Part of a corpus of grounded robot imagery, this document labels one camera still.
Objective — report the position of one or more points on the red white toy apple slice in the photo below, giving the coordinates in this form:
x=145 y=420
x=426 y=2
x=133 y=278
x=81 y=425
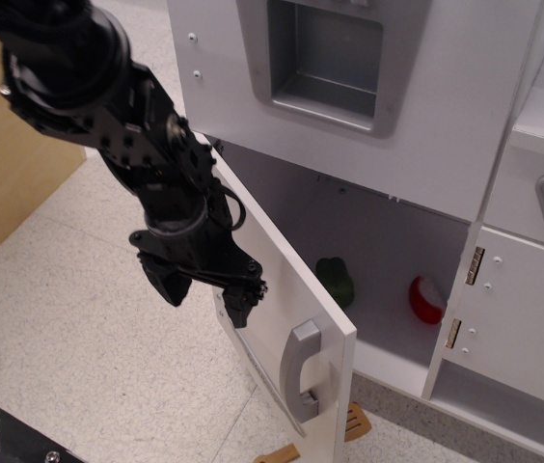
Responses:
x=425 y=300

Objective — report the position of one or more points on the white toy fridge cabinet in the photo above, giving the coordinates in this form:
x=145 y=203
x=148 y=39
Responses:
x=431 y=113

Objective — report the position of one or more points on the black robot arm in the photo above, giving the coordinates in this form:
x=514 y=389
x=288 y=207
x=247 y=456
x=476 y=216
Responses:
x=68 y=72

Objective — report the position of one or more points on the lower brass oven hinge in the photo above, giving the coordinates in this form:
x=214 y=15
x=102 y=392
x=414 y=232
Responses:
x=453 y=333

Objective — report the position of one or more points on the upper brass oven hinge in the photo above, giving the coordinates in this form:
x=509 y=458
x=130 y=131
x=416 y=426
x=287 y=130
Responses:
x=474 y=266

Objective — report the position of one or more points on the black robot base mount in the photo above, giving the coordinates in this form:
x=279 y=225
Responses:
x=19 y=442

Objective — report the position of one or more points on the brass oven hinge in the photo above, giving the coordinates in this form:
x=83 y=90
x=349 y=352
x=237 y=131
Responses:
x=453 y=333
x=474 y=266

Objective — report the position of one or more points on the wooden slotted spatula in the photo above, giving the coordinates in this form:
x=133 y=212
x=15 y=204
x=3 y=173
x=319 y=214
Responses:
x=357 y=425

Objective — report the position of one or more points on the white low fridge door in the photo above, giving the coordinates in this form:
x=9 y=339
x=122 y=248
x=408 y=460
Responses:
x=284 y=203

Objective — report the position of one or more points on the white oven cabinet door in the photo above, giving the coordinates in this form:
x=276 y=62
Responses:
x=501 y=335

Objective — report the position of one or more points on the green toy bell pepper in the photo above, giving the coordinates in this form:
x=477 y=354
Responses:
x=334 y=276

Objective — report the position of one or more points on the grey fridge door handle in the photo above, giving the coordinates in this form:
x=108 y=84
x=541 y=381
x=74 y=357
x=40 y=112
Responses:
x=302 y=343

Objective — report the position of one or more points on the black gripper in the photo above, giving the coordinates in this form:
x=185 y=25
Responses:
x=177 y=247

